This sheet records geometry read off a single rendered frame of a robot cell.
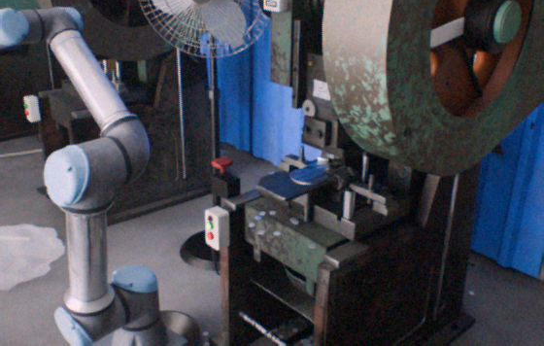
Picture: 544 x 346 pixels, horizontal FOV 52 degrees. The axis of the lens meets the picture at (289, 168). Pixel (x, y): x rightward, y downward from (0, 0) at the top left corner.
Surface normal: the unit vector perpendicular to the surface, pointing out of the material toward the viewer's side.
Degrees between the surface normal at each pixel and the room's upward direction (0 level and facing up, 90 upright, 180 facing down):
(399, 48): 90
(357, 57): 97
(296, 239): 90
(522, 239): 90
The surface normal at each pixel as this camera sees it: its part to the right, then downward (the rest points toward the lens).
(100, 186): 0.75, 0.40
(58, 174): -0.62, 0.16
